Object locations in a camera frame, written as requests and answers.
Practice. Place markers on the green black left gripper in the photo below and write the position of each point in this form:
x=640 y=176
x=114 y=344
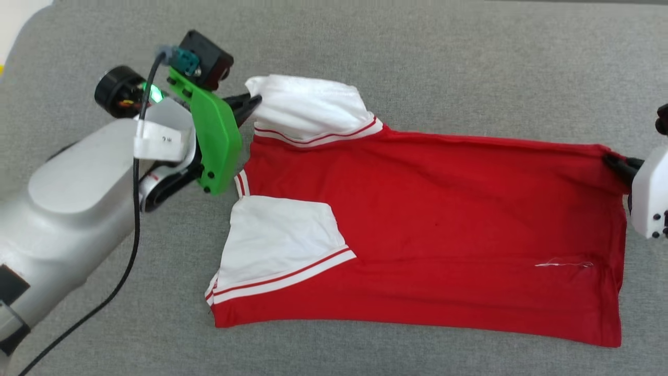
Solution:
x=216 y=141

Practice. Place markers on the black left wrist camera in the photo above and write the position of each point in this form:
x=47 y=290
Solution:
x=209 y=55

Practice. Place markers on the red and white basketball jersey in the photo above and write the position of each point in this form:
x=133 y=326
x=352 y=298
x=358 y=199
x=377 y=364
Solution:
x=443 y=209

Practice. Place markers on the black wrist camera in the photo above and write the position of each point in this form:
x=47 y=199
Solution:
x=209 y=55
x=663 y=120

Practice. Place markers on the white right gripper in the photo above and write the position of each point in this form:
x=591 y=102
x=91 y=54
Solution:
x=652 y=198

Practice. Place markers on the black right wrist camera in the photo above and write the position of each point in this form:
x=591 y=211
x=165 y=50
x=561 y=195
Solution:
x=663 y=120

